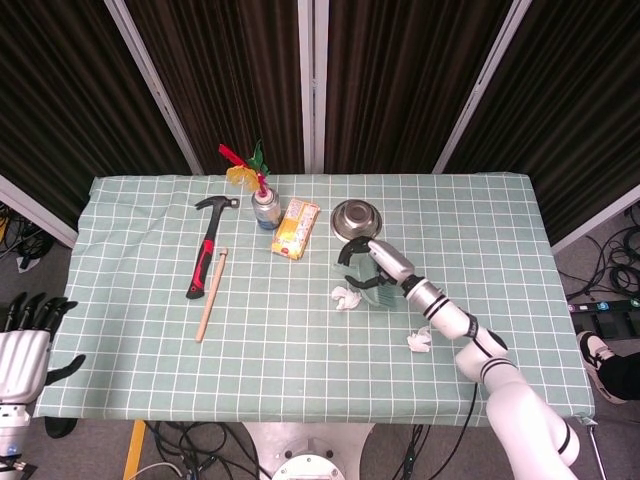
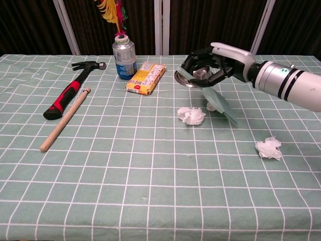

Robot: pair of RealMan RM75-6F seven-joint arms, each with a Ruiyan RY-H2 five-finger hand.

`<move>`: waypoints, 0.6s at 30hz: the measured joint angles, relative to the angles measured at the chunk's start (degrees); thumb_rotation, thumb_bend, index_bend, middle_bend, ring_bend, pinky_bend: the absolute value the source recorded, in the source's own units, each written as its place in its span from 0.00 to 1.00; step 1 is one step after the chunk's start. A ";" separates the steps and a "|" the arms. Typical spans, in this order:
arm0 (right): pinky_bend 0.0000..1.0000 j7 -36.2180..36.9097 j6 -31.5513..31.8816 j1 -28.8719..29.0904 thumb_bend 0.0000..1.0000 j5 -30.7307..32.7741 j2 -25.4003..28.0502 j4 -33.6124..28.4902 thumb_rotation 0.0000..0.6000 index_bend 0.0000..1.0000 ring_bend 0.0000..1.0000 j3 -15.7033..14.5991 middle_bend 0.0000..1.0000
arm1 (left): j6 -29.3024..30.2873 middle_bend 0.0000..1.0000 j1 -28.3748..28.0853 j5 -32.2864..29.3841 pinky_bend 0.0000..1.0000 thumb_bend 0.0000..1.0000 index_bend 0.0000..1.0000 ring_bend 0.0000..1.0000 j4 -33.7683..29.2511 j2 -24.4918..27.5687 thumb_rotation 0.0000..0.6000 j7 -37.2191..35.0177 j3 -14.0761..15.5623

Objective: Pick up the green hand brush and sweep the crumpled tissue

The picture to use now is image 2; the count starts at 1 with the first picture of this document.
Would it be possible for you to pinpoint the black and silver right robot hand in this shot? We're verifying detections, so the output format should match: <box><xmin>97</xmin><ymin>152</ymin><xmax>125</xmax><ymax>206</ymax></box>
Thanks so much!
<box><xmin>180</xmin><ymin>42</ymin><xmax>257</xmax><ymax>88</ymax></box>

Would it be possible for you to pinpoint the light green plastic dustpan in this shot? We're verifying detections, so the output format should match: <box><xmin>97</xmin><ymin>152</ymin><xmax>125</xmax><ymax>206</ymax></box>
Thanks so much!
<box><xmin>176</xmin><ymin>65</ymin><xmax>234</xmax><ymax>118</ymax></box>

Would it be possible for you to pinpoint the light green hand brush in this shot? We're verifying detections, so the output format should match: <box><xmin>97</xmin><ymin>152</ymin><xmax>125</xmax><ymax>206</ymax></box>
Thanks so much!
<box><xmin>218</xmin><ymin>106</ymin><xmax>238</xmax><ymax>127</ymax></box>

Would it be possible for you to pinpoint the stainless steel bowl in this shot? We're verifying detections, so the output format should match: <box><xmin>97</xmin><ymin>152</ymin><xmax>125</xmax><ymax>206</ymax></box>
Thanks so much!
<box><xmin>174</xmin><ymin>65</ymin><xmax>219</xmax><ymax>88</ymax></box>

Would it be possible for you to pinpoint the white tissue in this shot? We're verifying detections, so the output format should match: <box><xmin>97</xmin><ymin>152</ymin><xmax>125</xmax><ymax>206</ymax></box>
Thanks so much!
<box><xmin>177</xmin><ymin>106</ymin><xmax>207</xmax><ymax>126</ymax></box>
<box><xmin>255</xmin><ymin>136</ymin><xmax>282</xmax><ymax>161</ymax></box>

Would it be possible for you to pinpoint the yellow biscuit pack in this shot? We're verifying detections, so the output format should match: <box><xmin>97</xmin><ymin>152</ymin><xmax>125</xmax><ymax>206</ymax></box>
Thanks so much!
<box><xmin>125</xmin><ymin>62</ymin><xmax>167</xmax><ymax>96</ymax></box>

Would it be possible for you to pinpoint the blue and silver drink can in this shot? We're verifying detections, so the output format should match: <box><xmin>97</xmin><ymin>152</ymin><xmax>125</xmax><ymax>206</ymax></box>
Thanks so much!
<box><xmin>112</xmin><ymin>40</ymin><xmax>138</xmax><ymax>81</ymax></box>

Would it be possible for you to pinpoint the colourful feather shuttlecock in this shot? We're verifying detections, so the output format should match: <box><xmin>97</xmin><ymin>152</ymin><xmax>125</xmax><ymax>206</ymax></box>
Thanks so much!
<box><xmin>94</xmin><ymin>0</ymin><xmax>130</xmax><ymax>46</ymax></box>

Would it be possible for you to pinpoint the green checked tablecloth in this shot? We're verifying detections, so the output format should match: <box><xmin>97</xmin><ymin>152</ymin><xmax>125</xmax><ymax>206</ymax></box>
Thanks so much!
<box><xmin>0</xmin><ymin>54</ymin><xmax>321</xmax><ymax>241</ymax></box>

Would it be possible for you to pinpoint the red and black claw hammer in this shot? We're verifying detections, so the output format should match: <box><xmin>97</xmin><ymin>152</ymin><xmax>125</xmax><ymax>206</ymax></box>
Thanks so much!
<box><xmin>43</xmin><ymin>61</ymin><xmax>107</xmax><ymax>121</ymax></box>

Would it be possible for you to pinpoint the wooden stick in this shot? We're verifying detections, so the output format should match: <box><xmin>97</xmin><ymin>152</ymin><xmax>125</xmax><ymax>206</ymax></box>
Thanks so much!
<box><xmin>40</xmin><ymin>87</ymin><xmax>91</xmax><ymax>153</ymax></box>

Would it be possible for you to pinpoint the dark pleated curtain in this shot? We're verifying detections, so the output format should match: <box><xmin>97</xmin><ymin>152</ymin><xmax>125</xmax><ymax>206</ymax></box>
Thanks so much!
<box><xmin>0</xmin><ymin>0</ymin><xmax>321</xmax><ymax>56</ymax></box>

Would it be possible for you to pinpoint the slanted white frame post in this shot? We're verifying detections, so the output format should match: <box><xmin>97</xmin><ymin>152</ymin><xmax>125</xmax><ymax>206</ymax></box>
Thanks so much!
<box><xmin>249</xmin><ymin>0</ymin><xmax>276</xmax><ymax>56</ymax></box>
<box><xmin>52</xmin><ymin>0</ymin><xmax>81</xmax><ymax>56</ymax></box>

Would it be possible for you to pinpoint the upright white frame post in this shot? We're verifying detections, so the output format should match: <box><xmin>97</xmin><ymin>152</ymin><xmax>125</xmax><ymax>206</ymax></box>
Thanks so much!
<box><xmin>153</xmin><ymin>0</ymin><xmax>171</xmax><ymax>56</ymax></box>

